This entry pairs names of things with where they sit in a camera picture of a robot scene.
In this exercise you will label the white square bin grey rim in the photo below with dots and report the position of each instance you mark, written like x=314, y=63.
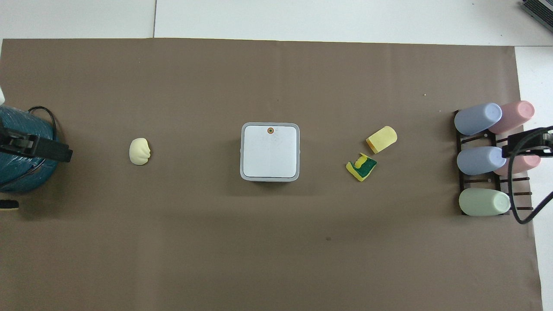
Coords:
x=270, y=155

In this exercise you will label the green and yellow toy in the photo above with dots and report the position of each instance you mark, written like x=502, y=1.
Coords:
x=365, y=168

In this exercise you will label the yellow foam cylinder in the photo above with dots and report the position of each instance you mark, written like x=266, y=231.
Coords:
x=382, y=139

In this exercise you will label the cream shell-shaped toy dumpling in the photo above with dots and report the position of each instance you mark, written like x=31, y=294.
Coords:
x=139, y=152

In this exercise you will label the black cup rack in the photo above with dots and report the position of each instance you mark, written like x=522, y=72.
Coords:
x=459, y=140

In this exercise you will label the blue plastic cup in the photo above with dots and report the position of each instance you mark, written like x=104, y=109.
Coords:
x=479, y=160
x=477, y=119

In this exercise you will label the green plastic cup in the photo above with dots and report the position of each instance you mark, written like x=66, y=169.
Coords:
x=484, y=202

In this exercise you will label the pink plastic cup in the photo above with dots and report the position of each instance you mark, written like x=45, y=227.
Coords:
x=516, y=114
x=525, y=163

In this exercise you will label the black stand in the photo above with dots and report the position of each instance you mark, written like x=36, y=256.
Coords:
x=7, y=204

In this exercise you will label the grey ribbed device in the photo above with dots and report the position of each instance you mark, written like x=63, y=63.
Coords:
x=540, y=9

